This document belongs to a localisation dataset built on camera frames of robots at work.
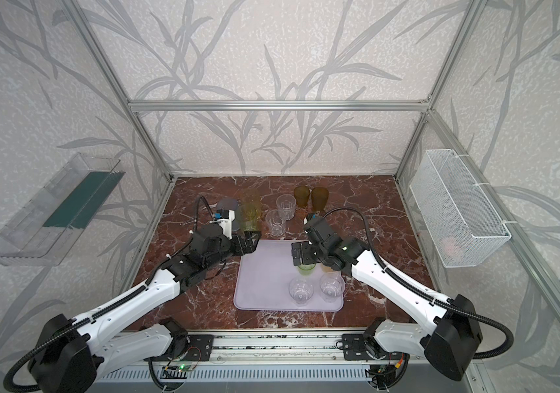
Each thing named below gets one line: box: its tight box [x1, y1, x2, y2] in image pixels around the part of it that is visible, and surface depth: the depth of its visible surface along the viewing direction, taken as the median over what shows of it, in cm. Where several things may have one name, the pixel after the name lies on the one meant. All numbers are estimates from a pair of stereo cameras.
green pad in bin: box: [42, 170, 127, 230], surface depth 68 cm
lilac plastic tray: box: [233, 239, 344, 312], surface depth 87 cm
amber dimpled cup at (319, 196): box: [311, 186, 330, 213], surface depth 107 cm
